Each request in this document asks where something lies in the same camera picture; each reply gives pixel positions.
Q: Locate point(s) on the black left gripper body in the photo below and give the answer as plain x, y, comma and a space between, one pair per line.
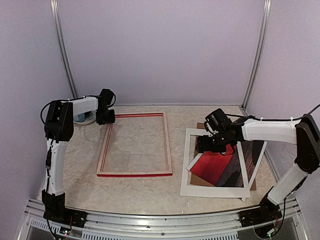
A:
105, 117

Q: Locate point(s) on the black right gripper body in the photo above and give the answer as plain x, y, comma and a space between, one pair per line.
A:
218, 144

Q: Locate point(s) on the white photo mat border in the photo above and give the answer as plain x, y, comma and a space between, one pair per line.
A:
209, 191

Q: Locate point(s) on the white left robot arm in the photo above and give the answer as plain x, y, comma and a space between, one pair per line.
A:
59, 129

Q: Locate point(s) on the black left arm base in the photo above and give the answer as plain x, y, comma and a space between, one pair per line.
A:
70, 217

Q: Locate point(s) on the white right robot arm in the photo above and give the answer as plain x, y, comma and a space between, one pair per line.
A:
302, 132

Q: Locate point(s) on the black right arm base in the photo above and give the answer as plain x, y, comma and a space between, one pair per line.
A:
265, 212

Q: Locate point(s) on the red and black photo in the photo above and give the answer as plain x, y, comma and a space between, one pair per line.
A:
225, 170

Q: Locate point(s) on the white round plate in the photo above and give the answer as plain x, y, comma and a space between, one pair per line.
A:
90, 117

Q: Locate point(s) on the light blue mug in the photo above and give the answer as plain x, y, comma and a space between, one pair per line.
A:
80, 118

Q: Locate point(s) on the brown cardboard backing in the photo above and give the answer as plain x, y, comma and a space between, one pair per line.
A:
195, 180

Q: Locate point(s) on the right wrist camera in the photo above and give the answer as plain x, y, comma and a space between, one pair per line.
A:
208, 128

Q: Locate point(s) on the aluminium front rail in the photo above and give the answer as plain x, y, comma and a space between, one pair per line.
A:
222, 225

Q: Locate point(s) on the left aluminium corner post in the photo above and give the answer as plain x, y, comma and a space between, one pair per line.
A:
54, 5

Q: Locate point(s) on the aluminium corner post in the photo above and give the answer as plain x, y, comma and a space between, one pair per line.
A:
54, 5
258, 54

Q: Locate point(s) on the right aluminium corner post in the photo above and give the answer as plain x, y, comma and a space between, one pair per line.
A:
258, 54

